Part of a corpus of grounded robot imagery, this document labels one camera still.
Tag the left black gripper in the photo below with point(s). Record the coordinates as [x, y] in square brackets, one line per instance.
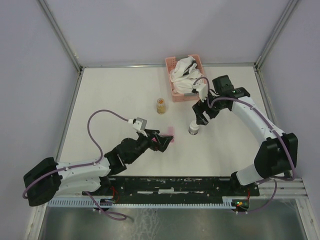
[162, 141]

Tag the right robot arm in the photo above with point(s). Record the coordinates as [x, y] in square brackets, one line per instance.
[277, 155]

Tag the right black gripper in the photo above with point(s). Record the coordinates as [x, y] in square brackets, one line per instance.
[199, 109]

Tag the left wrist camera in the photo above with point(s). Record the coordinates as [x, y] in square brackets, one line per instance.
[139, 125]

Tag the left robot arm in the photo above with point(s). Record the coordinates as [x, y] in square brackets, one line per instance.
[49, 179]

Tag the pink plastic basket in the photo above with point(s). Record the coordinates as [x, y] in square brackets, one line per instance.
[170, 65]

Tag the pink pill organizer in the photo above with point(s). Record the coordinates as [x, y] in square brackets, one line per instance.
[168, 132]

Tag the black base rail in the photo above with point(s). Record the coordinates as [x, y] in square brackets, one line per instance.
[173, 190]

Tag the white cloth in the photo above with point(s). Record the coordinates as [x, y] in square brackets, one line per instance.
[184, 75]

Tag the amber pill bottle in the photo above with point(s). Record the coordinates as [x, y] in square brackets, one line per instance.
[160, 106]

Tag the white vitamin bottle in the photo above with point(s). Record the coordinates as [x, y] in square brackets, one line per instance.
[193, 128]

